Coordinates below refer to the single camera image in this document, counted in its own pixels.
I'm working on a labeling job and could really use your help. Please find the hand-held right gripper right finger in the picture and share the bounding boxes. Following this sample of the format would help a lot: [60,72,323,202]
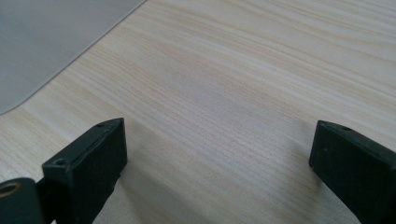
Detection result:
[308,119,396,224]

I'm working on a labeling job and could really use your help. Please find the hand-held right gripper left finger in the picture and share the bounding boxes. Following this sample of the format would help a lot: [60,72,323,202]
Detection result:
[41,118,128,224]

